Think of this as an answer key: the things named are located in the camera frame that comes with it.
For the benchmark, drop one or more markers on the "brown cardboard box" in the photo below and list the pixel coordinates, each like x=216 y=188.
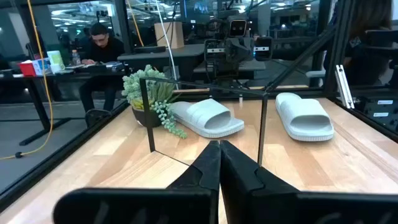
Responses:
x=169 y=35

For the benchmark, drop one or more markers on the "white and green container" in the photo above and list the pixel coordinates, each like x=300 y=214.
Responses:
x=56 y=60

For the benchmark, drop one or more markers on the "white slide sandal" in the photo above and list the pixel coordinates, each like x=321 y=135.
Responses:
x=304 y=115
x=202 y=115

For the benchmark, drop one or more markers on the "silver aluminium bracket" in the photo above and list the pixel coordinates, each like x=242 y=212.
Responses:
x=343 y=87

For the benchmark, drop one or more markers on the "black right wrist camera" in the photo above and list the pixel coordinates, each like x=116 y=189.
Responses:
x=238 y=28

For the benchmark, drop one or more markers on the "red box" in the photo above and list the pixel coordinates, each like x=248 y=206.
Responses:
x=27 y=69

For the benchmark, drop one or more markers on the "grey padded chair armrest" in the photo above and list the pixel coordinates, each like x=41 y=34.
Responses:
x=315 y=73

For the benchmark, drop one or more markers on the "grey office desk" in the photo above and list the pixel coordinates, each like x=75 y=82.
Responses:
x=161 y=56

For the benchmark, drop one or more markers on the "black oblong device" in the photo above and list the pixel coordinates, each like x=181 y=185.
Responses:
x=149 y=49

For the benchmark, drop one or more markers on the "black table frame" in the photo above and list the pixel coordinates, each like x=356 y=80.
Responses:
x=62 y=155

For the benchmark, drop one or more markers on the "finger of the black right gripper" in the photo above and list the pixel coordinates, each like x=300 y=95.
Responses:
x=245 y=51
x=231 y=51

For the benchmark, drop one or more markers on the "black frame wooden shelf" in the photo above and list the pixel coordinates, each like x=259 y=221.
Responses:
x=262 y=130

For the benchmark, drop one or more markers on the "trailing succulent in dark pot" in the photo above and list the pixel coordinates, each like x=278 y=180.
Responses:
x=169 y=121

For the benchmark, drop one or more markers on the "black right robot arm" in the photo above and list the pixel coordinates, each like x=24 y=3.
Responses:
x=228 y=74

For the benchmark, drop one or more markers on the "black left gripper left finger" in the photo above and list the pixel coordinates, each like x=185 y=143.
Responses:
x=192 y=202

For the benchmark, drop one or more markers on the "black office desk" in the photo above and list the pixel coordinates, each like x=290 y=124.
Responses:
x=38 y=102

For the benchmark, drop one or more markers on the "white and blue box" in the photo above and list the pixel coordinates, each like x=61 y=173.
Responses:
x=41 y=67

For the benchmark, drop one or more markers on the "black electronics box white labels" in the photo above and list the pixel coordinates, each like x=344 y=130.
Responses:
x=379 y=119

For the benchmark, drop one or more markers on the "person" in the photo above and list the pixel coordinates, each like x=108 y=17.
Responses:
x=102 y=51
x=370 y=21

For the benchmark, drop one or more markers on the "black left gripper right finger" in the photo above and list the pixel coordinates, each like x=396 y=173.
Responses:
x=264 y=205

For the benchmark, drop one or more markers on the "clear water bottle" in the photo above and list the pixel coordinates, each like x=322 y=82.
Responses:
x=76 y=58

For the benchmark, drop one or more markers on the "fluffy green plant patterned pot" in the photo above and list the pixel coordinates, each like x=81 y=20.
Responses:
x=133 y=84

